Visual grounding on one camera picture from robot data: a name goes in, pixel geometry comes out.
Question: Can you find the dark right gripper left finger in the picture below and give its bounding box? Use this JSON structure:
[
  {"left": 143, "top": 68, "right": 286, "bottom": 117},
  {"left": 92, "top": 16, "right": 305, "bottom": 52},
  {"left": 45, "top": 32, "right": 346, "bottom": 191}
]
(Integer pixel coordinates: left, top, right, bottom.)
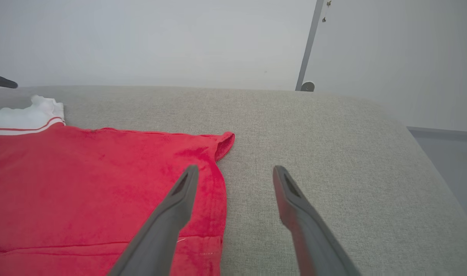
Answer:
[{"left": 107, "top": 165, "right": 200, "bottom": 276}]

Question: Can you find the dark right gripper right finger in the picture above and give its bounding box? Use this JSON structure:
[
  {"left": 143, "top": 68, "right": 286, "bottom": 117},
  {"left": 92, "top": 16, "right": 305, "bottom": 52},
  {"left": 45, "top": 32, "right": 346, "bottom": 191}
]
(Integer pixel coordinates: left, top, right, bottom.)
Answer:
[{"left": 273, "top": 165, "right": 363, "bottom": 276}]

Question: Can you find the red and white jersey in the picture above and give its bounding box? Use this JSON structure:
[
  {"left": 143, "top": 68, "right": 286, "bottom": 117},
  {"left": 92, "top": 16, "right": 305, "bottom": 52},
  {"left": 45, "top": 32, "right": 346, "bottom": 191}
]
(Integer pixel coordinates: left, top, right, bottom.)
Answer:
[{"left": 0, "top": 95, "right": 235, "bottom": 276}]

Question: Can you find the grey fabric sofa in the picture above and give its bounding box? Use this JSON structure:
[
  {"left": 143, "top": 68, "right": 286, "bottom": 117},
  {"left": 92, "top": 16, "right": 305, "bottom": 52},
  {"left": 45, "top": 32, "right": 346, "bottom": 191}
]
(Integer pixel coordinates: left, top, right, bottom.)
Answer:
[{"left": 0, "top": 85, "right": 467, "bottom": 276}]

